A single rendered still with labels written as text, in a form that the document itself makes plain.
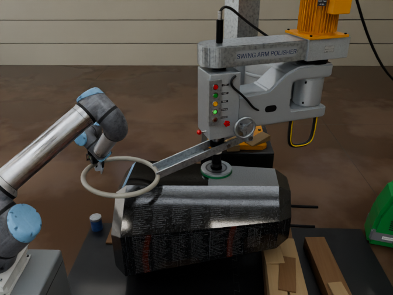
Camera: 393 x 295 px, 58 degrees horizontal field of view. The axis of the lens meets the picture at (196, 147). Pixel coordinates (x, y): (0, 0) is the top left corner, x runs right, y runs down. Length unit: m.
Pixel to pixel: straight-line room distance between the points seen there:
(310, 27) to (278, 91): 0.42
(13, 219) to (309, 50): 1.82
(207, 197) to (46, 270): 1.03
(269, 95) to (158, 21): 6.17
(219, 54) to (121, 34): 6.49
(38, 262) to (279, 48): 1.72
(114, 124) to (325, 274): 1.89
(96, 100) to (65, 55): 7.31
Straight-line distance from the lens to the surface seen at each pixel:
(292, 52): 2.28
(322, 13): 2.35
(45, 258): 1.94
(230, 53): 2.09
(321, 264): 2.92
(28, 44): 9.22
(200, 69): 2.22
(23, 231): 1.58
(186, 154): 2.40
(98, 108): 1.65
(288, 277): 2.58
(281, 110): 2.39
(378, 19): 9.03
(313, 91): 2.49
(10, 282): 1.84
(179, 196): 2.32
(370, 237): 3.37
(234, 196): 2.33
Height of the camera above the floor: 2.11
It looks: 28 degrees down
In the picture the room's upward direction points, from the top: straight up
